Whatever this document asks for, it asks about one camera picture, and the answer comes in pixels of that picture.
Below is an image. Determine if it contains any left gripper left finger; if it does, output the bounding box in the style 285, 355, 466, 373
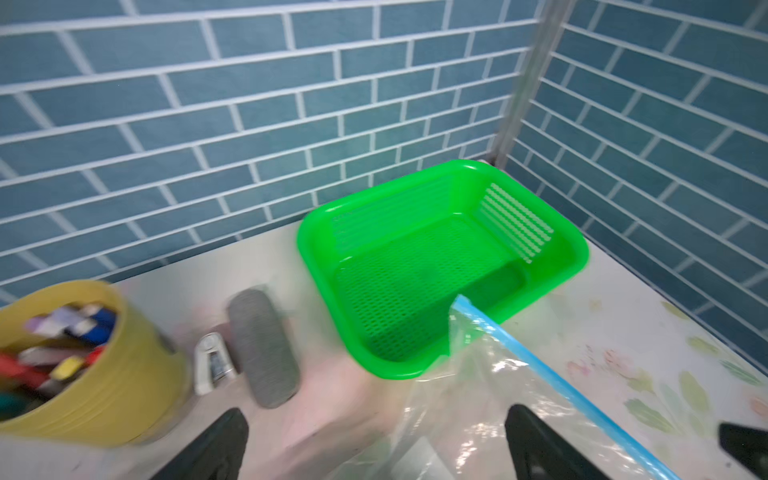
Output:
152, 408, 249, 480

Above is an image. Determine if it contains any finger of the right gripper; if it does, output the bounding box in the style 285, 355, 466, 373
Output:
718, 422, 768, 480

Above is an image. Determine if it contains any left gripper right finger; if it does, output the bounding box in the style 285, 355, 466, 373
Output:
505, 404, 608, 480

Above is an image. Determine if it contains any clear zipper bag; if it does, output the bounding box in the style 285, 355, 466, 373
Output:
330, 296, 676, 479

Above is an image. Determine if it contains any small white stapler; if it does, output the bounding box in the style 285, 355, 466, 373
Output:
194, 332, 237, 396

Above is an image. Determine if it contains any grey fabric case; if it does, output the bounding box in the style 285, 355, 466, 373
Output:
226, 288, 301, 409

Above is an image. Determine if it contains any yellow pen cup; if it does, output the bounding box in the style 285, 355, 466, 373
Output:
1, 280, 192, 448

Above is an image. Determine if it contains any blue marker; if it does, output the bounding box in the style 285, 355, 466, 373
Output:
67, 303, 117, 345

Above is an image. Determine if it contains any purple marker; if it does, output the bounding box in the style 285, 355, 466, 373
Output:
24, 306, 84, 338

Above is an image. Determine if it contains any red marker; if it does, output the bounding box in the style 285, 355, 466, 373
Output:
0, 353, 50, 390

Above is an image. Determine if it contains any green plastic basket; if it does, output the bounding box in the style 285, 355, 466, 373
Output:
297, 160, 589, 380

